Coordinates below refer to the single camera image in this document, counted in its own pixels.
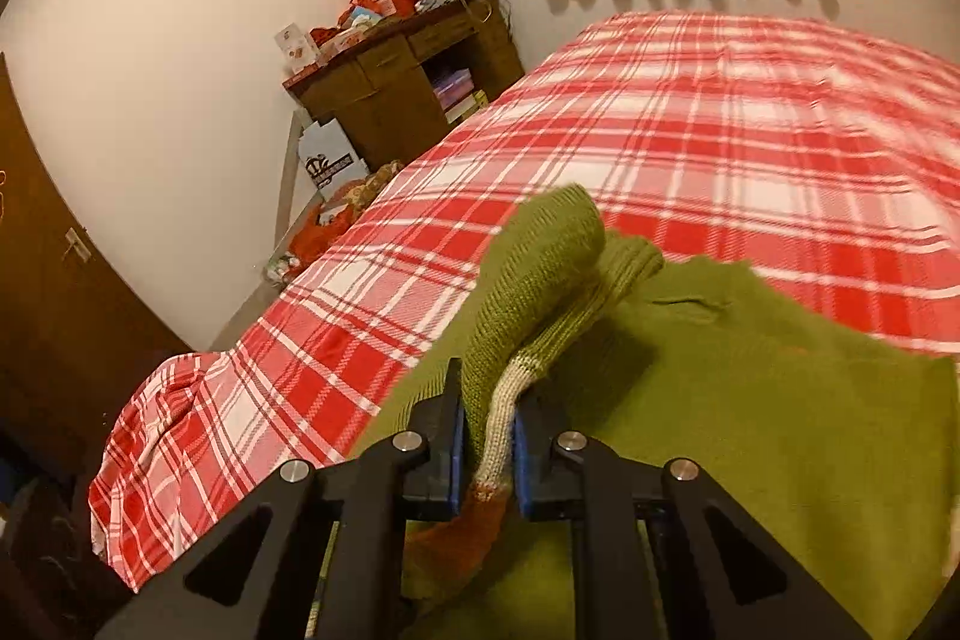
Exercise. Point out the brown wooden door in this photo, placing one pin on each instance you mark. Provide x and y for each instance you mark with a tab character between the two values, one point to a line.
60	325

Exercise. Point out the red plaid bed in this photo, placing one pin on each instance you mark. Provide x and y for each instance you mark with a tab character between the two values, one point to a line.
675	123

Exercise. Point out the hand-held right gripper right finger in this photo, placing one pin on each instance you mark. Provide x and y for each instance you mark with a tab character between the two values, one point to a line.
525	467

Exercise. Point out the green orange cream striped sweater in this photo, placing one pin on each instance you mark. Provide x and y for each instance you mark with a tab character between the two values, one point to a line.
750	385

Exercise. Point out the grey metal frame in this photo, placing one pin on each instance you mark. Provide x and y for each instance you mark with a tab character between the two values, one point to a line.
286	183

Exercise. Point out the stack of boxes under desk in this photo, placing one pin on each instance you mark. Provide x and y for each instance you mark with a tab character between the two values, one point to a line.
457	93

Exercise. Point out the red plastic bag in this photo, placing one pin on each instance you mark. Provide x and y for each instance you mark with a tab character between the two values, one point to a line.
315	235

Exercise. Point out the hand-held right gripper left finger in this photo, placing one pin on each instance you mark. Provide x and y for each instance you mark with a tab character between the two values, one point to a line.
455	460

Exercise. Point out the white picture box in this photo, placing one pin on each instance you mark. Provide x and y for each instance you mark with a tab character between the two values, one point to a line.
294	49

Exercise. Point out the brown patterned bag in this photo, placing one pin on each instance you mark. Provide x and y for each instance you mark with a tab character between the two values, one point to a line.
375	186

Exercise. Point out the brown wooden desk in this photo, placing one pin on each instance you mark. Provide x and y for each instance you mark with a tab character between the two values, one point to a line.
382	85

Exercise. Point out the flat red white box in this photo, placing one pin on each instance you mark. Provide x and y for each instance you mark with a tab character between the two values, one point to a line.
341	42

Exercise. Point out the white paper bag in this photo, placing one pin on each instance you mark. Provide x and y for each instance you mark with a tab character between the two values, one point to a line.
330	160

